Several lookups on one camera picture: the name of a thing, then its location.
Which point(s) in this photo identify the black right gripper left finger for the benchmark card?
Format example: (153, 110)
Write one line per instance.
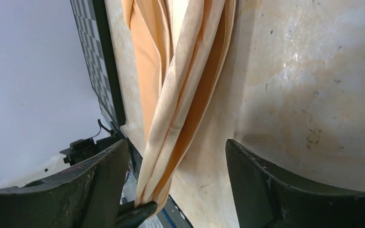
(75, 192)

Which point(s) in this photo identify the orange cloth napkin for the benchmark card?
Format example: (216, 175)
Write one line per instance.
(180, 47)

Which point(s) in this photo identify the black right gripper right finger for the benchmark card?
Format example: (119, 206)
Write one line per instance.
(268, 196)

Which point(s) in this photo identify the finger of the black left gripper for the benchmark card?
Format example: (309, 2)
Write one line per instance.
(130, 216)

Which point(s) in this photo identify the black white checkerboard mat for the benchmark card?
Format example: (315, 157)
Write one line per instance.
(94, 34)

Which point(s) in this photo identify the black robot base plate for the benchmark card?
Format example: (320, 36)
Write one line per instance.
(171, 216)

